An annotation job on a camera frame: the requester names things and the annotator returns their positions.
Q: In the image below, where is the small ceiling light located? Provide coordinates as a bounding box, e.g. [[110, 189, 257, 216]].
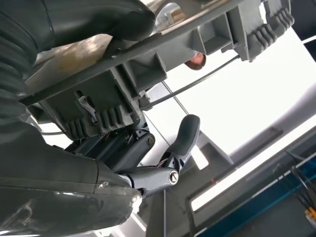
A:
[[192, 145, 209, 171]]

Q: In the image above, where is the black cable bundle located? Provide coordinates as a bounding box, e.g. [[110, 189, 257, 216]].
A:
[[272, 150, 316, 210]]

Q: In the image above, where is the blue metal beam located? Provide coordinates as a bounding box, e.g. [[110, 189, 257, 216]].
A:
[[192, 157, 316, 237]]

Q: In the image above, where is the long ceiling light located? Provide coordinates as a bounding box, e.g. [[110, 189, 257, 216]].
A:
[[191, 114, 316, 212]]

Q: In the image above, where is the person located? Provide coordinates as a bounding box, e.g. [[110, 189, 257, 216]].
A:
[[185, 52, 207, 71]]

